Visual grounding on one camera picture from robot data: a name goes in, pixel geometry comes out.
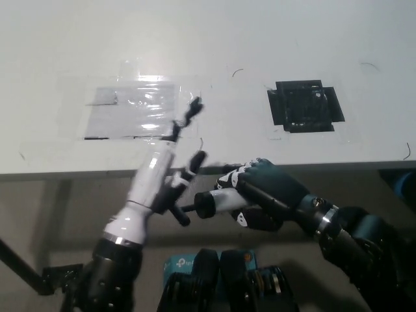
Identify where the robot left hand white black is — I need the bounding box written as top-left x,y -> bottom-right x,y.
126,96 -> 209,217

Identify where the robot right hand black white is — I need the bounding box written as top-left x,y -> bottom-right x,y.
214,158 -> 326,233

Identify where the small white air pump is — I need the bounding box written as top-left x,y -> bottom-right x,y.
167,188 -> 251,227

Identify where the grey sheet under clear tape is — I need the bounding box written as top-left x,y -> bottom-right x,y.
84,84 -> 176,140

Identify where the black taped square fixture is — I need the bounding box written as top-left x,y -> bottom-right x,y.
266,78 -> 345,133

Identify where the teal router box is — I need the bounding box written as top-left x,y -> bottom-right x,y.
163,250 -> 258,295

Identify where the blue round object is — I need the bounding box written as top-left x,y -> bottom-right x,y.
391,172 -> 416,202

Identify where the black table leg with foot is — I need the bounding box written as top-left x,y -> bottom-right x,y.
0,239 -> 84,296

